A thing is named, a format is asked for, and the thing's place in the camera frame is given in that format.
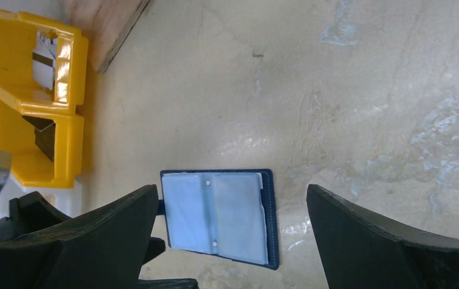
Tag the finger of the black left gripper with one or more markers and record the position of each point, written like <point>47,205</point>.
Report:
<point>117,234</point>

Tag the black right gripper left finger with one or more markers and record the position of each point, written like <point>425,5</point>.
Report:
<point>62,275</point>

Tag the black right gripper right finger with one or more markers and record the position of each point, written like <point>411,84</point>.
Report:
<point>360,248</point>

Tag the navy blue card holder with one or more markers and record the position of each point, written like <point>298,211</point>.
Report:
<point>229,213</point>

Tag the grey cards in bin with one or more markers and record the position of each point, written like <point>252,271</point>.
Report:
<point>43,61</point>

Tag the white plastic bin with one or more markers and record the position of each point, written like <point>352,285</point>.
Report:
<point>54,199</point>

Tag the black item in bin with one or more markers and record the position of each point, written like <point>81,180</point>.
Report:
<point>44,131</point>

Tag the yellow plastic bin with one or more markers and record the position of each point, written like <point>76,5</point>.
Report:
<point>21,95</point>

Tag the wooden board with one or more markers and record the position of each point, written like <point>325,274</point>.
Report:
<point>106,23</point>

